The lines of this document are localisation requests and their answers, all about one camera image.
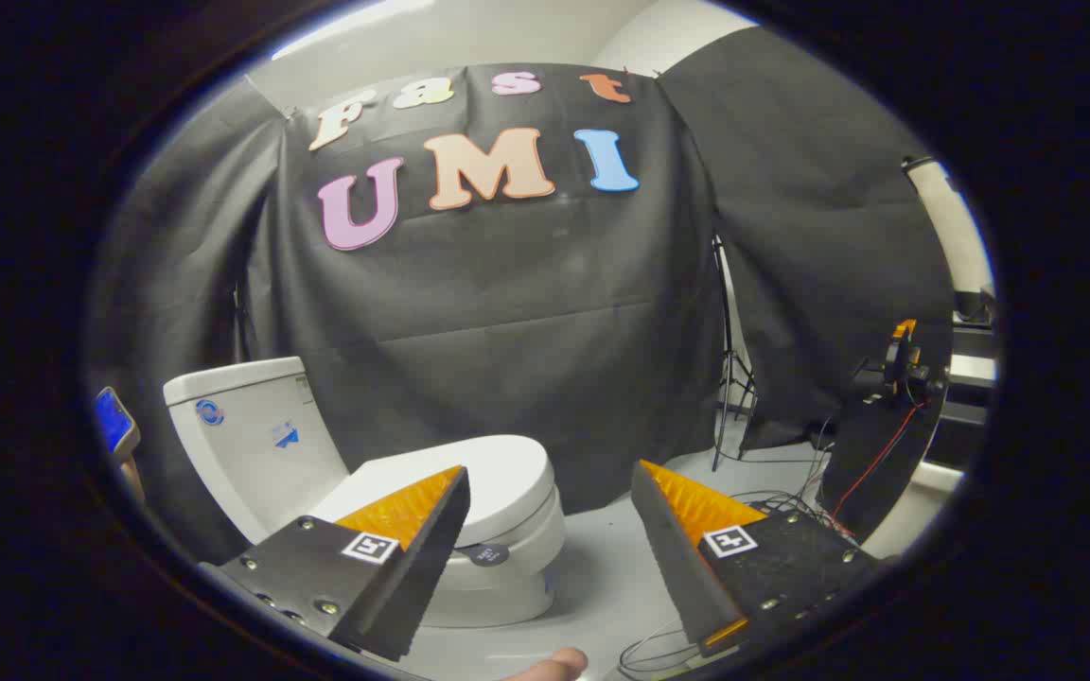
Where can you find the plain black cloth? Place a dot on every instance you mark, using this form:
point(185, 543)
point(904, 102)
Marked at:
point(176, 284)
point(819, 236)

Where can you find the white toilet lid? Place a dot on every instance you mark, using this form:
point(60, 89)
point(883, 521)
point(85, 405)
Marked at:
point(507, 473)

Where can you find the dark shelf unit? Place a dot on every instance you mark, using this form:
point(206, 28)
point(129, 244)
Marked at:
point(966, 426)

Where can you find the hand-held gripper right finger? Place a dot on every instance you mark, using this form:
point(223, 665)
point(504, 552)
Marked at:
point(677, 567)

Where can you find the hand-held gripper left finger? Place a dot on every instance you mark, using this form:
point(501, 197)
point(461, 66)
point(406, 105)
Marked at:
point(422, 577)

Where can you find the white toilet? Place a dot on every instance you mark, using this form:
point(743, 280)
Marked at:
point(242, 445)

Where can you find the black backdrop cloth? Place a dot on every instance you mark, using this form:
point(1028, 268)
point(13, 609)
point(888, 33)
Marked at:
point(507, 312)

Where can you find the black light stand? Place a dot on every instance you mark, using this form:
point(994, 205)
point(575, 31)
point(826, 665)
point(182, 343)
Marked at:
point(728, 378)

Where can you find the blue smartphone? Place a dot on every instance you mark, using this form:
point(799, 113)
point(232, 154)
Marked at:
point(113, 421)

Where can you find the black orange gripper device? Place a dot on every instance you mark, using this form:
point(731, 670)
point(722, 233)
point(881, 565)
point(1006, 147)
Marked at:
point(903, 355)

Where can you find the black lid pull tab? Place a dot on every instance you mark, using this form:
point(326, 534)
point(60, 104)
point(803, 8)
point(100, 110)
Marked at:
point(489, 554)

